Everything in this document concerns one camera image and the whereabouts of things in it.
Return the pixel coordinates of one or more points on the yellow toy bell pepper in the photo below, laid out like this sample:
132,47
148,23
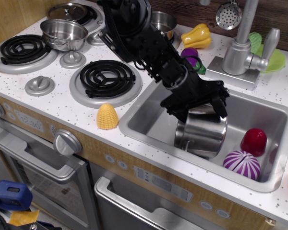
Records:
199,37

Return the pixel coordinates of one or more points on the steel slotted skimmer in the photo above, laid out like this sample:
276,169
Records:
229,15

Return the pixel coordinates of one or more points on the toy dishwasher door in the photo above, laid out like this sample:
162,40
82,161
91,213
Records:
126,206

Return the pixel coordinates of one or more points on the red toy fruit half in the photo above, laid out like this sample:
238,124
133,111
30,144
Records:
254,142

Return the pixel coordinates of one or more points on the yellow toy corn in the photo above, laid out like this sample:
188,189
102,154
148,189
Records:
107,117

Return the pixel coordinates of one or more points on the silver stove knob front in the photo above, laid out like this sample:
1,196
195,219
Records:
39,86

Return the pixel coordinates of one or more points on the silver stove knob upper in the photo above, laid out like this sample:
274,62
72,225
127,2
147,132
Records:
94,39

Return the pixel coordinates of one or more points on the light green toy plate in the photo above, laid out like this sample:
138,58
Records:
277,61

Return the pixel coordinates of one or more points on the black burner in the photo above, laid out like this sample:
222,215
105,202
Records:
107,78
91,14
23,49

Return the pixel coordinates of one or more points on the yellow cloth piece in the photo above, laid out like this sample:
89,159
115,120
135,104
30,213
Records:
19,218

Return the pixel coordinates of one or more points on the steel saucepan with handle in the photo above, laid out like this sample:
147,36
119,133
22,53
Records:
164,22

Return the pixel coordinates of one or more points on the steel bowl pot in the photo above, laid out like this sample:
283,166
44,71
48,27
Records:
63,35

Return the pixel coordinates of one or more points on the front left black burner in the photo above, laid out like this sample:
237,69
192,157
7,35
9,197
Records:
23,49

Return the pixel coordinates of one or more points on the purple toy eggplant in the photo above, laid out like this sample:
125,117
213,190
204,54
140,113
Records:
192,55

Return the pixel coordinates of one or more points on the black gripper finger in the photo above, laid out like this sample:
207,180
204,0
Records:
180,113
219,107

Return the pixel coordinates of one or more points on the purple striped toy onion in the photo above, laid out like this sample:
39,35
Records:
243,163

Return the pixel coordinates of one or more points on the silver stove knob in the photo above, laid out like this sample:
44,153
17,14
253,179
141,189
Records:
94,39
39,86
72,60

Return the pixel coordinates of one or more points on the back left black burner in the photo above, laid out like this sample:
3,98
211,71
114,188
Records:
91,14

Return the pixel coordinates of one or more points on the silver stove knob middle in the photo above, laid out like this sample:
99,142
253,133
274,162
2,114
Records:
72,60

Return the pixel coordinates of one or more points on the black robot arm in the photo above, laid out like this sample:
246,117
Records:
153,51

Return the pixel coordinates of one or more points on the steel pot lid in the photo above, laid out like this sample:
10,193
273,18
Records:
67,11

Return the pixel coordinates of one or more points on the blue clamp tool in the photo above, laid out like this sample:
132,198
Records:
14,196

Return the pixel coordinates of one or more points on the front right black burner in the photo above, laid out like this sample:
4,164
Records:
107,78

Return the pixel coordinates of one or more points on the toy oven door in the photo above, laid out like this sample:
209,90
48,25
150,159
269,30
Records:
60,185

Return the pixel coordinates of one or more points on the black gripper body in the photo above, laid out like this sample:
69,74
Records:
189,90

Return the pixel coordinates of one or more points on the green toy vegetable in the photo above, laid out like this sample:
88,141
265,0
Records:
255,40

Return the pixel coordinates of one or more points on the silver toy sink basin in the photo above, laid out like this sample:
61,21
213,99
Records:
146,121

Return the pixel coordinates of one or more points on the silver toy faucet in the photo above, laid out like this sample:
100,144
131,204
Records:
240,67

